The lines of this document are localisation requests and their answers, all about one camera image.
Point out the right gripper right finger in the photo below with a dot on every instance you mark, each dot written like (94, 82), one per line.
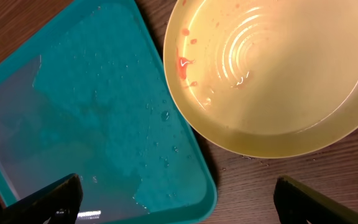
(296, 202)

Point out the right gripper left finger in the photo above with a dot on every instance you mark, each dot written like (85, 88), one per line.
(58, 202)

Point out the yellow plate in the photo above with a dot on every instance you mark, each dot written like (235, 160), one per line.
(267, 79)

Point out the teal plastic tray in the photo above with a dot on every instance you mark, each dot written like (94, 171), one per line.
(87, 94)

